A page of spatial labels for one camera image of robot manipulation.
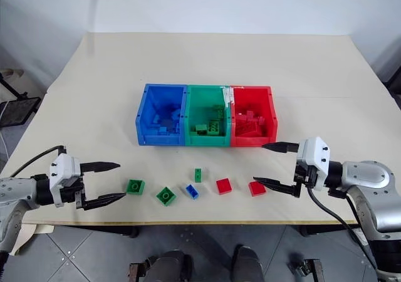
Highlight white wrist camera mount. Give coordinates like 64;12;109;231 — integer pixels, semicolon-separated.
295;136;331;191
49;153;83;208

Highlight brown metal bracket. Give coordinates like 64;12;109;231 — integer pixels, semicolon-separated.
127;262;148;282
288;258;326;282

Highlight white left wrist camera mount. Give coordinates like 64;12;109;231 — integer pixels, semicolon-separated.
49;153;83;208

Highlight black mesh stand base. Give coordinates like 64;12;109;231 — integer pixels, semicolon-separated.
0;97;42;128

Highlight white tape on bins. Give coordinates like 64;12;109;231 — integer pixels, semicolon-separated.
221;86;234;109

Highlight dark background equipment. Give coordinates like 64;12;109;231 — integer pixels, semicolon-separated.
382;42;401;111

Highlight dark rounded shape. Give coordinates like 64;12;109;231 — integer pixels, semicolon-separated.
146;249;193;282
232;245;263;282

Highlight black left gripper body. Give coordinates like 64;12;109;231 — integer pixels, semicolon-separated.
59;169;88;211

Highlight large red toy brick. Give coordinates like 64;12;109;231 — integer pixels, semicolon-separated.
236;123;261;139

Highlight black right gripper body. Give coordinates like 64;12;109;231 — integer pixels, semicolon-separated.
293;162;318;190

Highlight red plastic bin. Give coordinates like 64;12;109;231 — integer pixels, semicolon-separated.
229;85;279;148

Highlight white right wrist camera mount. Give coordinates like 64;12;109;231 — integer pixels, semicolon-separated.
295;136;331;191

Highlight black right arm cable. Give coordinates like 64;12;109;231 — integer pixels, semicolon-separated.
306;184;378;269

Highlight black table frame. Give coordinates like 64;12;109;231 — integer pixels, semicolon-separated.
52;224;361;239

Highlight red square toy brick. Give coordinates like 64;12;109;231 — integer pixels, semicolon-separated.
216;178;234;196
248;181;268;197

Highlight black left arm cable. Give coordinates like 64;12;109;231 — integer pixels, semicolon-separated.
8;144;67;179

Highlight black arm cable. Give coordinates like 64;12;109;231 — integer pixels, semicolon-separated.
8;144;67;179
306;184;378;269

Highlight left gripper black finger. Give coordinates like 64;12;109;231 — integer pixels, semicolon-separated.
80;161;121;174
76;192;128;212

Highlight small blue toy brick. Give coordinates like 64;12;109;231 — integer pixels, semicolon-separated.
185;184;201;200

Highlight green plastic bin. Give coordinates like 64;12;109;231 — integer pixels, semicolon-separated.
184;84;233;147

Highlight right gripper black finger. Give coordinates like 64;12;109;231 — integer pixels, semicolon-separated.
261;141;299;154
253;175;303;199

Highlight white cable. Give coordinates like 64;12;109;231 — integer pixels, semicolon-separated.
0;101;10;159

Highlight black stand leg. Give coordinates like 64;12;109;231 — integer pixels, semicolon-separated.
0;70;28;100

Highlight green square toy brick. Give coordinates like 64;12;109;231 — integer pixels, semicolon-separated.
155;186;177;207
125;179;147;196

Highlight blue plastic bin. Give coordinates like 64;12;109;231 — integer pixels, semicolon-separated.
135;83;189;147

